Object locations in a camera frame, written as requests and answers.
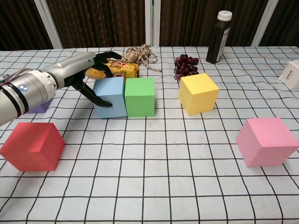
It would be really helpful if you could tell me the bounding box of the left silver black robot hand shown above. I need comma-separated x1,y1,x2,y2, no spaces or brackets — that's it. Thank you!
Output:
43,51,122,108

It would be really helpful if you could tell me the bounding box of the purple foam cube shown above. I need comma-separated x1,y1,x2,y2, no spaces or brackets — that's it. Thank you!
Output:
27,99,52,114

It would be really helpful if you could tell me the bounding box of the light blue foam cube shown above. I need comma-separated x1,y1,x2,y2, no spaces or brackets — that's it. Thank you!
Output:
93,77,128,119

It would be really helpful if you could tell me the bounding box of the red foam cube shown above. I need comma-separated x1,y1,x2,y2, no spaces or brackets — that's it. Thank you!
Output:
0,122,65,172

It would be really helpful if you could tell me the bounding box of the pink foam cube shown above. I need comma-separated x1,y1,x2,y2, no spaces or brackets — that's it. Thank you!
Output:
235,117,299,168

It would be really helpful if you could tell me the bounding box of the green foam cube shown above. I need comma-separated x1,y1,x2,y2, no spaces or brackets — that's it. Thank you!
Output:
124,77,156,117

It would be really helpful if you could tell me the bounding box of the yellow foam cube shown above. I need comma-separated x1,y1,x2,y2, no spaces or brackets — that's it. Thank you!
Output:
178,73,220,116

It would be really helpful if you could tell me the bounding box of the golden biscuit packet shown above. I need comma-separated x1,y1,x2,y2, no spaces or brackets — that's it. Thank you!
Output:
85,59,141,79

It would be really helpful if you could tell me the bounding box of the dark red grape bunch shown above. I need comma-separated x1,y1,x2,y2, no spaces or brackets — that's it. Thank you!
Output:
173,54,200,82

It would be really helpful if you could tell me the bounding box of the dark bottle white cap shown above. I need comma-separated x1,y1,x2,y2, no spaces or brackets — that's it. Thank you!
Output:
206,10,233,64

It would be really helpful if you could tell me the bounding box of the white cardboard box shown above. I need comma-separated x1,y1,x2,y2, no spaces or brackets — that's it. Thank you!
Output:
278,60,299,90

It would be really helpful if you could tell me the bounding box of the white partition post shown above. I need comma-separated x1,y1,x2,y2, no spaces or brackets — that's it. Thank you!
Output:
251,0,280,47
144,0,161,47
34,0,64,49

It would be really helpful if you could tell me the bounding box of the braided rope bundle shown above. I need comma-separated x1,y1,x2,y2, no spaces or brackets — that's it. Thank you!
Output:
120,43,163,73

